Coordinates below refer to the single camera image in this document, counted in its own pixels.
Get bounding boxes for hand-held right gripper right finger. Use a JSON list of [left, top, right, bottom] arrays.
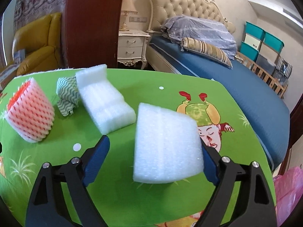
[[196, 142, 277, 227]]

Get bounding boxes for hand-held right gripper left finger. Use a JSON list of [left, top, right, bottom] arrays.
[[26, 135, 110, 227]]

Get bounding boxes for white foam block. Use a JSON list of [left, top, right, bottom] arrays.
[[133, 103, 204, 184]]

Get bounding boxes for pink lined trash bin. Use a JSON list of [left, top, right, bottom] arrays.
[[272, 167, 303, 227]]

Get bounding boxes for white stepped foam piece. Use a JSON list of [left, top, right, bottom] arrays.
[[76, 64, 137, 135]]

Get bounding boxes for green cartoon printed tablecloth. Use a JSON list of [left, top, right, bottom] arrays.
[[0, 67, 277, 227]]

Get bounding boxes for green wavy striped cloth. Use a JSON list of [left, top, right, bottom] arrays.
[[56, 76, 81, 117]]

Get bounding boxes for pink foam fruit net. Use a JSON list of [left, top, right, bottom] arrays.
[[5, 78, 55, 143]]

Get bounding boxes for blue bed mattress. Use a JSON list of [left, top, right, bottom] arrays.
[[148, 37, 290, 171]]

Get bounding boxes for striped pillow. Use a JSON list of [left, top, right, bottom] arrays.
[[181, 37, 233, 69]]

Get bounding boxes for cream nightstand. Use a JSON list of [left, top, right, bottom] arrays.
[[118, 30, 151, 67]]

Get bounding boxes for grey clear storage box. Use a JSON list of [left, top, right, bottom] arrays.
[[256, 53, 276, 73]]

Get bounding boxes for white cardboard carton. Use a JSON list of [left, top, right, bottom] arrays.
[[0, 64, 20, 91]]

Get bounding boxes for teal storage box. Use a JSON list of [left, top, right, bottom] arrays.
[[245, 22, 266, 40], [264, 31, 285, 52], [240, 42, 259, 62]]

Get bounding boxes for black white checkered bag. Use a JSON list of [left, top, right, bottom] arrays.
[[276, 57, 293, 79]]

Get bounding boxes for yellow leather armchair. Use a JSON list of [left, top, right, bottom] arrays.
[[12, 13, 62, 76]]

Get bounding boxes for beige storage box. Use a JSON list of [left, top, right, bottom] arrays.
[[260, 43, 281, 62]]

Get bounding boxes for small box on armchair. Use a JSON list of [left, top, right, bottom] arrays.
[[13, 48, 26, 65]]

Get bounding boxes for white storage box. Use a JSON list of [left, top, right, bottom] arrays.
[[244, 33, 262, 50]]

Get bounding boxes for blue grey duvet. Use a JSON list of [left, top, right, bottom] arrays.
[[161, 15, 237, 60]]

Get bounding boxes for dark red wooden pillar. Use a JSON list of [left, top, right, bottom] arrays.
[[62, 0, 125, 69]]

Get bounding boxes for beige table lamp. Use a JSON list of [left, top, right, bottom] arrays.
[[121, 0, 138, 31]]

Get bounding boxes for beige tufted headboard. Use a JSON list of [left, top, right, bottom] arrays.
[[149, 0, 236, 34]]

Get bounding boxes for lace patterned curtain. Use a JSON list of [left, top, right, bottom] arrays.
[[13, 0, 70, 30]]

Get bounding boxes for white air conditioner vent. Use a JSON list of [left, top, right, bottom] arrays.
[[283, 7, 303, 22]]

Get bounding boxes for wooden crib rail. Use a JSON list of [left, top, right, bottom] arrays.
[[235, 52, 287, 98]]

